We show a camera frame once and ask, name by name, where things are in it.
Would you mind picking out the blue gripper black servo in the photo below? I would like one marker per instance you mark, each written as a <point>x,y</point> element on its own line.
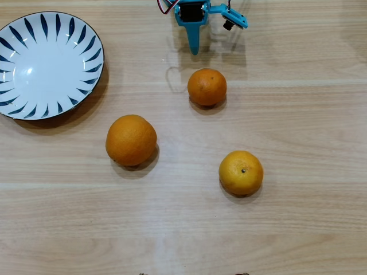
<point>190,12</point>

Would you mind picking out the small dark orange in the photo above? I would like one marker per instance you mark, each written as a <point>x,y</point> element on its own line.
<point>207,87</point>

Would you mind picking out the large orange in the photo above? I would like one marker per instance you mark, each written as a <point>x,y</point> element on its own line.
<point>131,140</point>

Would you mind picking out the yellowish orange with stem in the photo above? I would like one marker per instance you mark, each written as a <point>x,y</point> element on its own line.
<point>241,173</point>

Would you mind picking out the white plate blue leaf pattern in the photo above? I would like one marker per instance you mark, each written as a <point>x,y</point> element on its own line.
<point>43,74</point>

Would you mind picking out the small brown edge object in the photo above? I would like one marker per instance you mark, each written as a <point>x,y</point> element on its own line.
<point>242,274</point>

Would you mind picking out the blue wrist camera box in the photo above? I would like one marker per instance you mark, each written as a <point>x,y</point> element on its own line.
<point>233,17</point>

